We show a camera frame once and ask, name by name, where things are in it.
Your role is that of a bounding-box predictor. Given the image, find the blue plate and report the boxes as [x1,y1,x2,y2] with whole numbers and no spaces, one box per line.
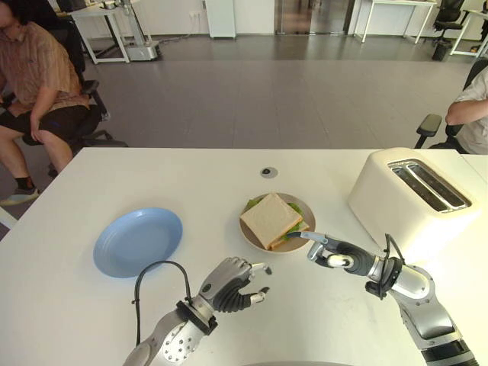
[92,207,184,280]

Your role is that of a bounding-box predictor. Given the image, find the silver robot stand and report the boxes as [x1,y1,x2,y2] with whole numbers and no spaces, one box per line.
[112,0,160,63]

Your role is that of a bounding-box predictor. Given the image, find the black waste bin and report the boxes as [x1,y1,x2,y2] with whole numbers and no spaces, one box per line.
[431,40,453,62]

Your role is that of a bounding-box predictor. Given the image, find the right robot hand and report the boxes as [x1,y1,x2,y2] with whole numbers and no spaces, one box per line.
[285,230,377,278]

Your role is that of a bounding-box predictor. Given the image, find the black cable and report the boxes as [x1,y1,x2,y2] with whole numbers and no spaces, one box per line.
[132,260,193,347]
[364,233,407,301]

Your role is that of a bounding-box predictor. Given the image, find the beige plate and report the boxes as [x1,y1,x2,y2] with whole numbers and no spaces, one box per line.
[238,192,317,255]

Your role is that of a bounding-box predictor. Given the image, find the bread slice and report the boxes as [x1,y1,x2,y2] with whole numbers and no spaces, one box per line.
[268,227,311,252]
[239,192,311,249]

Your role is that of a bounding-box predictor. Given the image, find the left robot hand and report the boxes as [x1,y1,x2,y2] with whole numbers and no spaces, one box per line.
[197,257,274,315]

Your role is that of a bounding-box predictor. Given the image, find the person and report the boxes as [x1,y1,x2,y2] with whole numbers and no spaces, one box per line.
[0,0,92,208]
[445,69,488,156]

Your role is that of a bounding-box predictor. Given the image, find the green lettuce leaf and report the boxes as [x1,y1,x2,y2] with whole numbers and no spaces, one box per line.
[243,195,310,241]

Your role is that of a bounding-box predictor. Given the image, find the cream toaster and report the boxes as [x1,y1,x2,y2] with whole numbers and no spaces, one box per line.
[346,146,483,261]

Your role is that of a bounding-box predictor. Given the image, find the black office chair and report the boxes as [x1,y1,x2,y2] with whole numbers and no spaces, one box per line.
[413,58,488,150]
[21,17,130,150]
[433,0,474,43]

